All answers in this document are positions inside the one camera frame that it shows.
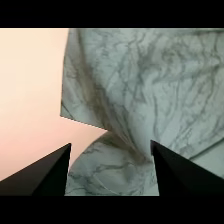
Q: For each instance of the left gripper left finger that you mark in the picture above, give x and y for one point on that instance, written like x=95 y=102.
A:
x=50 y=175

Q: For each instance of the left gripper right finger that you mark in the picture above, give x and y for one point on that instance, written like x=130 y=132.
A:
x=180 y=176

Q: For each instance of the pale marbled garment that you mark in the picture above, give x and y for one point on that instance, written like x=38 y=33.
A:
x=140 y=86

